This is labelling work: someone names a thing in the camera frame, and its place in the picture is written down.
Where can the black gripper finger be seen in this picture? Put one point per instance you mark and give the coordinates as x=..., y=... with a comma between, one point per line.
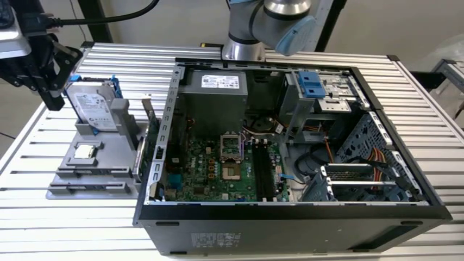
x=68, y=58
x=47, y=102

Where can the RAM stick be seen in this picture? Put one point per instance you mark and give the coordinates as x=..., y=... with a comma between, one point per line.
x=93, y=171
x=87, y=186

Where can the black RAM slot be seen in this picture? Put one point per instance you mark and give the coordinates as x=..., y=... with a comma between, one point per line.
x=267, y=168
x=257, y=168
x=261, y=168

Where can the hard disk in blue carrier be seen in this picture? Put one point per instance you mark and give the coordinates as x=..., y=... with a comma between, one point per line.
x=92, y=108

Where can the silver CPU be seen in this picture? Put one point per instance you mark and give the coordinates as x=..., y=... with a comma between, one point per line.
x=84, y=151

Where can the grey parts rack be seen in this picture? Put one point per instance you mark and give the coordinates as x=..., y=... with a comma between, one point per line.
x=108, y=160

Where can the graphics card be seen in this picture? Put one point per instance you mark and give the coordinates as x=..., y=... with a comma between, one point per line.
x=155, y=127

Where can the yellow tipped plug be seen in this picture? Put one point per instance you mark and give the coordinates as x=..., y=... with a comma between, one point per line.
x=203, y=44

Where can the grey power supply unit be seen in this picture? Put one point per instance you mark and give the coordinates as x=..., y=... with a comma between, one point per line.
x=213, y=108

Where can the teal port connector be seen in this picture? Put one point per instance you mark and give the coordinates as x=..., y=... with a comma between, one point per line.
x=175, y=182

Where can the green motherboard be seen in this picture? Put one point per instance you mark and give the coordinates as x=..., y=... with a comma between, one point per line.
x=203, y=176

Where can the black square chip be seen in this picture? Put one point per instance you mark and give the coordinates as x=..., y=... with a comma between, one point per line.
x=199, y=190

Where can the CPU socket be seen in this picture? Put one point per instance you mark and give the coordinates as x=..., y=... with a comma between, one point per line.
x=232, y=171

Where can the silver drive bay cage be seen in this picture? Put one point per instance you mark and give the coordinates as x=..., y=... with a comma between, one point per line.
x=295, y=108

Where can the blue drive bay latch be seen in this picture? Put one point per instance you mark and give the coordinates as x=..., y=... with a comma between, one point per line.
x=311, y=84

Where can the black open PC case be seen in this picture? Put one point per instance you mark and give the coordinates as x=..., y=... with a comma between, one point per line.
x=253, y=233

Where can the silver disk bay cage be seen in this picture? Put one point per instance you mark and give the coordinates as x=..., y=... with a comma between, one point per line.
x=349, y=182

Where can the black frame post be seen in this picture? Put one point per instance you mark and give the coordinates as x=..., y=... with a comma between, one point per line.
x=97, y=32
x=331, y=27

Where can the black bracket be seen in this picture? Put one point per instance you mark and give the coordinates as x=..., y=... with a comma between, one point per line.
x=429, y=80

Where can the aluminium frame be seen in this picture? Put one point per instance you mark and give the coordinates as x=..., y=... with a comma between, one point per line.
x=449, y=73

